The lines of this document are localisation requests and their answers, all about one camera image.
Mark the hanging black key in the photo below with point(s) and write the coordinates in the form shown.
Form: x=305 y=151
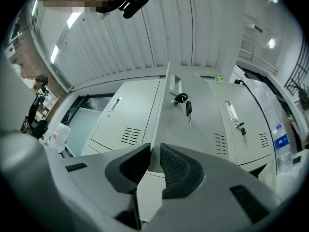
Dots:
x=243 y=132
x=188 y=110

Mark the clear plastic water bottle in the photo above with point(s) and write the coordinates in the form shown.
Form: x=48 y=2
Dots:
x=283 y=151

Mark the black head-worn camera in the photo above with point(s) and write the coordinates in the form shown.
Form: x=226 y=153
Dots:
x=134 y=4

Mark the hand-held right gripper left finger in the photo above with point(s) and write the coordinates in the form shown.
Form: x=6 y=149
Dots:
x=96 y=178

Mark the black metal window grille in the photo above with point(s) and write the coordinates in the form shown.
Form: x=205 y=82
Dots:
x=298 y=69

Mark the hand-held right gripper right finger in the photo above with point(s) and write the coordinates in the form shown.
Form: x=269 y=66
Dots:
x=212 y=192

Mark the grey metal locker cabinet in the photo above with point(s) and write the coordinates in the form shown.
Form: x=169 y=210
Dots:
x=101 y=149

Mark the closed grey locker door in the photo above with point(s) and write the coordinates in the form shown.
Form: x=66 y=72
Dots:
x=251 y=120
x=125 y=110

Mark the small green object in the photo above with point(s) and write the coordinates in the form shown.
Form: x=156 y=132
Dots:
x=218 y=77

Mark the black key in lock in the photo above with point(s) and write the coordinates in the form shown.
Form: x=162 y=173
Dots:
x=181 y=97
x=239 y=125

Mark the white open shelf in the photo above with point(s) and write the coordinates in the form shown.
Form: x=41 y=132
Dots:
x=51 y=103

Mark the grey locker door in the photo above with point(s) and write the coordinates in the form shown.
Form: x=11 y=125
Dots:
x=251 y=120
x=125 y=110
x=173 y=129

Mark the clear plastic sheet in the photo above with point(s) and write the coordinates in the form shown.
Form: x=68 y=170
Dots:
x=264 y=93

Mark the white plastic jug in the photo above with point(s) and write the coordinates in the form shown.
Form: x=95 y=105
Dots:
x=61 y=135

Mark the rectangular ceiling light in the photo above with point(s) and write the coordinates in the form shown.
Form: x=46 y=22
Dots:
x=54 y=53
x=72 y=18

